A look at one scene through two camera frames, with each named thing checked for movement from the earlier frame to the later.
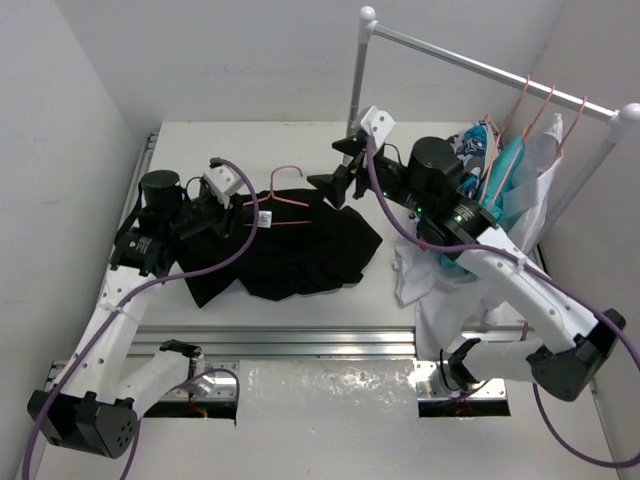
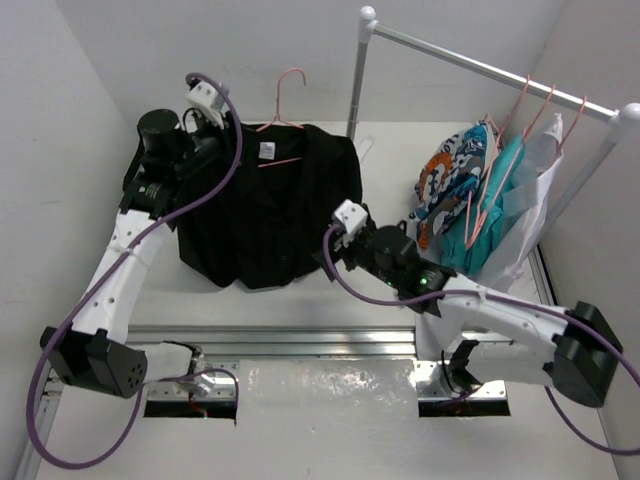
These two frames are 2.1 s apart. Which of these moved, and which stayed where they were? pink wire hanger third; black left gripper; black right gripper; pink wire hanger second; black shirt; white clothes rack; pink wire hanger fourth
Moved: black shirt; black left gripper; black right gripper
Stayed: white clothes rack; pink wire hanger third; pink wire hanger second; pink wire hanger fourth
